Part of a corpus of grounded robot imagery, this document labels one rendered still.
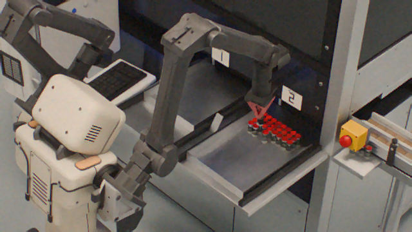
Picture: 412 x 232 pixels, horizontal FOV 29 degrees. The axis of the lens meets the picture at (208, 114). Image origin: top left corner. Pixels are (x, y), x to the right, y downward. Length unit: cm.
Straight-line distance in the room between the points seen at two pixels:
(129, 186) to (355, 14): 84
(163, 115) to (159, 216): 170
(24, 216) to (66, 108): 167
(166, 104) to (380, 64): 94
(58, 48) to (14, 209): 104
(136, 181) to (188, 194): 142
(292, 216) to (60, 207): 111
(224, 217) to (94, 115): 142
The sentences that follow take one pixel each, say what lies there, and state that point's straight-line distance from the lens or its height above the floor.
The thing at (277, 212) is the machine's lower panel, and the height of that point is 46.
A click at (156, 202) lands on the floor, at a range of 376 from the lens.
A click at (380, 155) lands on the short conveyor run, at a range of 276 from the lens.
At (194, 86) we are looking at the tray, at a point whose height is 88.
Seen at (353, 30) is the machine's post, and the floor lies 139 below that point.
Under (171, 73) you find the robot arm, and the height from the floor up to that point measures 152.
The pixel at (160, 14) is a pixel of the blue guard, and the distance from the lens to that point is 309.
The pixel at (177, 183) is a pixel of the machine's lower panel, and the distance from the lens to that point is 355.
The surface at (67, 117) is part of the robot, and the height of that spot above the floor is 134.
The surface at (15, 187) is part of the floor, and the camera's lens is 390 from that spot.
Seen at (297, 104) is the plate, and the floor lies 101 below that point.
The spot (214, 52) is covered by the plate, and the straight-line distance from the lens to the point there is 292.
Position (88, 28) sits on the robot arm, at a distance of 233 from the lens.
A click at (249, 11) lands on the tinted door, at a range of 272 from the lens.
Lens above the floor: 269
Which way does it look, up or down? 39 degrees down
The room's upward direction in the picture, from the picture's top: 2 degrees clockwise
